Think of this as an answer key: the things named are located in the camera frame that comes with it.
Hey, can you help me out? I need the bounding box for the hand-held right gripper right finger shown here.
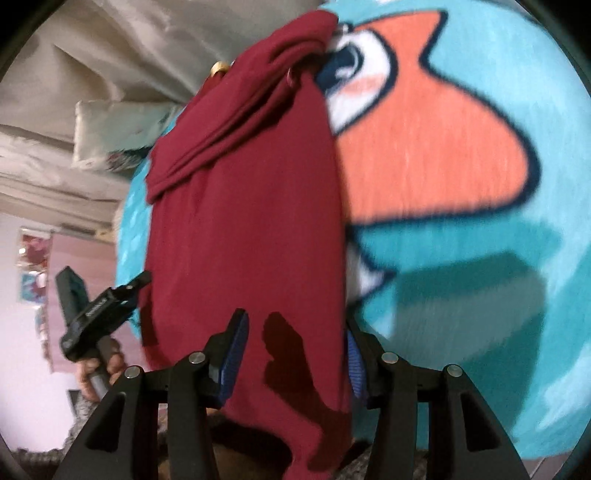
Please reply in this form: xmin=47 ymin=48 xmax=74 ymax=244
xmin=345 ymin=318 xmax=532 ymax=480

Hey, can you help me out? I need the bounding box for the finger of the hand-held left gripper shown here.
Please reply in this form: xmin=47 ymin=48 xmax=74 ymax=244
xmin=111 ymin=271 xmax=153 ymax=306

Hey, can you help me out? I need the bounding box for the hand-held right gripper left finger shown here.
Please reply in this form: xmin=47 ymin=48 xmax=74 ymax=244
xmin=53 ymin=308 xmax=250 ymax=480

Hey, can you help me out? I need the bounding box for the maroon knit sweater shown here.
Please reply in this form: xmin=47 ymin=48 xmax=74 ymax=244
xmin=139 ymin=10 xmax=355 ymax=480

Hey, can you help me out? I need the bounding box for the person's left hand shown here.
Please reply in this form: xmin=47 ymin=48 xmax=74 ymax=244
xmin=75 ymin=340 xmax=126 ymax=402

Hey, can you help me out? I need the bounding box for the grey knit cloth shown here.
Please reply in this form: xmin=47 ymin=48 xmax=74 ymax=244
xmin=11 ymin=397 xmax=109 ymax=468

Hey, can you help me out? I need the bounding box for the beige curtain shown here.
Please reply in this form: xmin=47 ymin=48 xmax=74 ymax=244
xmin=0 ymin=0 xmax=324 ymax=139
xmin=0 ymin=131 xmax=132 ymax=220

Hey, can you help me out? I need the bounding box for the white printed pillow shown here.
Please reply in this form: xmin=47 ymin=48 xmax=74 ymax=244
xmin=72 ymin=99 xmax=182 ymax=174

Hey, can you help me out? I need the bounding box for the turquoise star print blanket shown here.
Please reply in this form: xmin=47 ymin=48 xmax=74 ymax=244
xmin=113 ymin=0 xmax=591 ymax=462

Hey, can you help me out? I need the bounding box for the blue wall picture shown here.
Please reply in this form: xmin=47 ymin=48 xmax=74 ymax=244
xmin=20 ymin=271 xmax=49 ymax=304

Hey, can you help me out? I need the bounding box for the red flower wall picture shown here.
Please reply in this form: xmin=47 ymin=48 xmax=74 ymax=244
xmin=18 ymin=230 xmax=51 ymax=272

